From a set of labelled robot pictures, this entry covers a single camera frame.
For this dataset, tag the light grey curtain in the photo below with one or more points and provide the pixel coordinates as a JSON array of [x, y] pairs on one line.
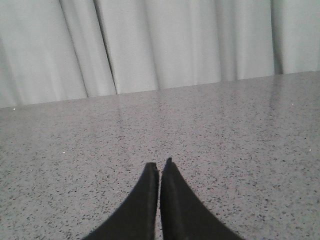
[[53, 50]]

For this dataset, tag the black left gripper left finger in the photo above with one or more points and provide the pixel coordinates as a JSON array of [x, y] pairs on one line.
[[135, 218]]

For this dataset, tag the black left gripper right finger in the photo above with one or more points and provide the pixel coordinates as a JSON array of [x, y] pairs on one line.
[[183, 215]]

